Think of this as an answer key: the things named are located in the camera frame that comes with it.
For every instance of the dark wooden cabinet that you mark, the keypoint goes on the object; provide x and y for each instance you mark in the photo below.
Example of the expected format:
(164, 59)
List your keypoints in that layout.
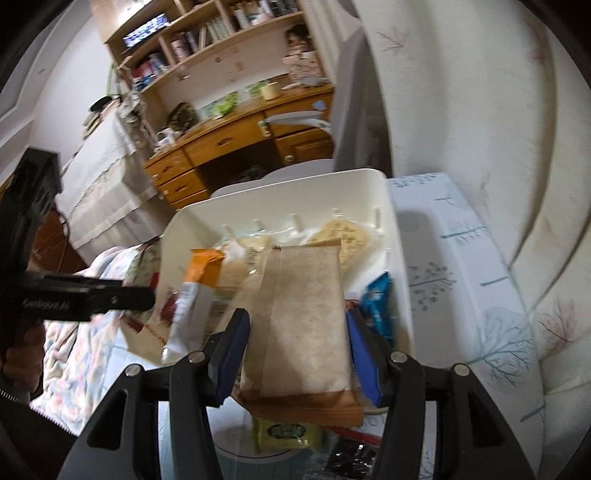
(55, 244)

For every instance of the white cloth covered table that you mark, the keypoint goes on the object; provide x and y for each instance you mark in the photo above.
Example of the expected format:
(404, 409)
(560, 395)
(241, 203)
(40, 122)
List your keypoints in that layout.
(101, 170)

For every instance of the dark snack packet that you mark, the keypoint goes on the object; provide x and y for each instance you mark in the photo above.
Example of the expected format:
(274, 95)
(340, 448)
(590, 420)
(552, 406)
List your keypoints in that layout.
(351, 459)

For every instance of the wooden desk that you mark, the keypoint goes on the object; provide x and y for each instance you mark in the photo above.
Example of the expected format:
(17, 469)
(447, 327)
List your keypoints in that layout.
(221, 136)

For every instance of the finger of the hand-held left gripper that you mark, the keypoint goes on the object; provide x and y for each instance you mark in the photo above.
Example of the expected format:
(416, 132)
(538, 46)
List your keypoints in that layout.
(92, 295)

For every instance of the white mug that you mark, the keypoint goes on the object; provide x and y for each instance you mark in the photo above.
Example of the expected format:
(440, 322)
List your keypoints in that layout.
(167, 137)

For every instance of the long crumbly bread packet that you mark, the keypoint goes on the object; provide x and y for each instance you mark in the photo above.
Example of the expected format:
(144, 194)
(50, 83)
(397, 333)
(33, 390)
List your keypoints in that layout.
(344, 237)

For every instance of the black hat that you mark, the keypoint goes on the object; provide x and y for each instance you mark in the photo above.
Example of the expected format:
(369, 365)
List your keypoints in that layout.
(102, 104)

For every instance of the cream cup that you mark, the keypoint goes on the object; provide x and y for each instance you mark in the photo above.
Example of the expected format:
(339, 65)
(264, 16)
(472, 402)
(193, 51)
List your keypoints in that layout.
(270, 91)

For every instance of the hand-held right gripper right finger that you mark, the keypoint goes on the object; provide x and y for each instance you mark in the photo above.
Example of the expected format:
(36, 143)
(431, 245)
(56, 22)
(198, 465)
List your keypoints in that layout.
(362, 355)

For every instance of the wooden bookshelf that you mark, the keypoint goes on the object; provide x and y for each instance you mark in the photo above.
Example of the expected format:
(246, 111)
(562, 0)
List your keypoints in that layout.
(221, 57)

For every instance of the floral quilt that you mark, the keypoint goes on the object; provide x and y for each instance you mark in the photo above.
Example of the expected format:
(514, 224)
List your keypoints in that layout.
(83, 360)

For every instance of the blue snack packet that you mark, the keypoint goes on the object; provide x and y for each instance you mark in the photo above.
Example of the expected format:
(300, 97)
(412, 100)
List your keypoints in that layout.
(378, 304)

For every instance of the cream red band snack packet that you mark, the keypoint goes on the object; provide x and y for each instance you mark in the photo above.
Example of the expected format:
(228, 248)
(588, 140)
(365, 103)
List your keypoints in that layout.
(143, 337)

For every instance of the white plastic basket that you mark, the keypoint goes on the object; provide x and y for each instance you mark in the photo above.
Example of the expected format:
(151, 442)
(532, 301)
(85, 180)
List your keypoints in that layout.
(397, 240)

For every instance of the orange and white snack packet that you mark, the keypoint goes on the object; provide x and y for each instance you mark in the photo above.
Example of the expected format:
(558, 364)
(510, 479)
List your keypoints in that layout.
(198, 286)

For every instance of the person's left hand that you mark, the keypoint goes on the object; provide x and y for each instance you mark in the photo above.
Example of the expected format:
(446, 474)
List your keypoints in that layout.
(23, 367)

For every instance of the doll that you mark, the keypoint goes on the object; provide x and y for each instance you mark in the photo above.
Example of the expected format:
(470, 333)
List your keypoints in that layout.
(302, 50)

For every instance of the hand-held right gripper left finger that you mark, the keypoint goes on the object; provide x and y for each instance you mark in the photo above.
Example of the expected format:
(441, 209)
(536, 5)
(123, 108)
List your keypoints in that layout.
(231, 350)

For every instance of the white leaf print curtain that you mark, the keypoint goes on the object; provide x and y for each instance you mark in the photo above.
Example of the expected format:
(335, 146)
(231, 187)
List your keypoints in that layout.
(485, 115)

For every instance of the green and yellow snack packet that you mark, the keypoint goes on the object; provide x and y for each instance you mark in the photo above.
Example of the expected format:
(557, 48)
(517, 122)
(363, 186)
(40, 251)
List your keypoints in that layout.
(286, 434)

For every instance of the dark patterned bag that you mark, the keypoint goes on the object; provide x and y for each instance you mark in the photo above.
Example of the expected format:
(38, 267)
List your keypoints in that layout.
(182, 117)

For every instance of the white tree print tablecloth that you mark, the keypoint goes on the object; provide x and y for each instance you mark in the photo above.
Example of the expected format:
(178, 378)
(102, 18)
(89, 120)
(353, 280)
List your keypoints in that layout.
(461, 286)

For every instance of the brown paper snack packet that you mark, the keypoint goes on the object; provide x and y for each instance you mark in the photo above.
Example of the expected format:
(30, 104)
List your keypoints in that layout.
(300, 323)

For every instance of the grey office chair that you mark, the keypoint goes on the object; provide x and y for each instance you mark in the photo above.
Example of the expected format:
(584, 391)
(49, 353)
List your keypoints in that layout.
(355, 115)

